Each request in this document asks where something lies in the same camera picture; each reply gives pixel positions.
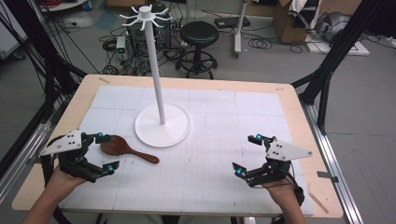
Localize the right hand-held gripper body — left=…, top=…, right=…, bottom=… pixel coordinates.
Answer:
left=244, top=135, right=314, bottom=189

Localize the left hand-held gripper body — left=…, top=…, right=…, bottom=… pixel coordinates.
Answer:
left=39, top=128, right=106, bottom=184

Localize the brown wooden rice spoon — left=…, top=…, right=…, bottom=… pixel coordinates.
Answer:
left=100, top=134, right=161, bottom=165

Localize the white hook stand rack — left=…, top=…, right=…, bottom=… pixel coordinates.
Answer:
left=119, top=4, right=191, bottom=148

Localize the person's left hand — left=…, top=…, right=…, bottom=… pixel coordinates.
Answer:
left=43, top=165, right=88, bottom=203

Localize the person's right hand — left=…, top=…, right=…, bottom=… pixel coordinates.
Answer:
left=262, top=176, right=301, bottom=203

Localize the white grid mat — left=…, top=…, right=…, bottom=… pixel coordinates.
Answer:
left=59, top=84, right=316, bottom=217

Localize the grey tape strip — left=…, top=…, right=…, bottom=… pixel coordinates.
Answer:
left=317, top=170, right=340, bottom=184

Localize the thin wooden stick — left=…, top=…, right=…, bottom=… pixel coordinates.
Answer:
left=307, top=190, right=330, bottom=215

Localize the small silver device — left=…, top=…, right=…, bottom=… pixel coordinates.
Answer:
left=115, top=35, right=127, bottom=54

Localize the black computer tower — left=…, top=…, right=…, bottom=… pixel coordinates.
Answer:
left=126, top=4, right=173, bottom=49

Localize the brown cardboard box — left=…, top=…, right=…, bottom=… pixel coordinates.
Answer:
left=273, top=0, right=321, bottom=45

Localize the black flat device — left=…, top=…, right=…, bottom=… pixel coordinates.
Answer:
left=214, top=16, right=252, bottom=30

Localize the black round stool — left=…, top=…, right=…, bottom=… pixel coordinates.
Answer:
left=175, top=21, right=220, bottom=80

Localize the white flat board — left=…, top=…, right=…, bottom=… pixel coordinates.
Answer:
left=304, top=31, right=372, bottom=58

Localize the grey round appliance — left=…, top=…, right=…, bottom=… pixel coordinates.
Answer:
left=316, top=11, right=352, bottom=43

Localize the white cloth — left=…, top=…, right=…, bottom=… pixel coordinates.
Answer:
left=288, top=0, right=322, bottom=30

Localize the white round table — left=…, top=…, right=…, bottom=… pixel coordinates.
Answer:
left=38, top=0, right=89, bottom=13

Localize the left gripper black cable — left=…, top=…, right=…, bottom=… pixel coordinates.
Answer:
left=39, top=154, right=73, bottom=224

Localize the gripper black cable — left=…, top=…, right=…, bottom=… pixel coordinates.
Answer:
left=288, top=169, right=305, bottom=207
left=39, top=154, right=73, bottom=224

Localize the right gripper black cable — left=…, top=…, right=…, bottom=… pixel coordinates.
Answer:
left=288, top=169, right=305, bottom=207

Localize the aluminium rail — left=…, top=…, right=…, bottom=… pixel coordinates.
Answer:
left=300, top=101, right=364, bottom=224
left=0, top=119, right=53, bottom=204

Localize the tangle of black floor cables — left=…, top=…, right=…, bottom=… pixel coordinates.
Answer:
left=98, top=26, right=189, bottom=77

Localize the coiled black cable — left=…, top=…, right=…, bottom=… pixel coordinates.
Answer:
left=247, top=36, right=273, bottom=50

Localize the black frame strut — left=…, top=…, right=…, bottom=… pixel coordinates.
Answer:
left=290, top=0, right=388, bottom=136
left=0, top=0, right=89, bottom=179

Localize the white stand post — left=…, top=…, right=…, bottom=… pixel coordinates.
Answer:
left=233, top=0, right=249, bottom=59

